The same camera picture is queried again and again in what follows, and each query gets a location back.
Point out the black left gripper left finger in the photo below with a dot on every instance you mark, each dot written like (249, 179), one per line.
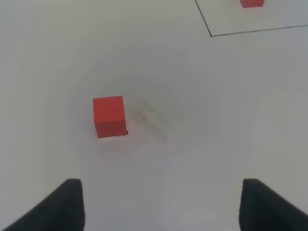
(62, 210)

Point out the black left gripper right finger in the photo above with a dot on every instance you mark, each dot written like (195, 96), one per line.
(262, 209)

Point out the template red cube block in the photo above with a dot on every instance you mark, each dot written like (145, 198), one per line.
(252, 3)

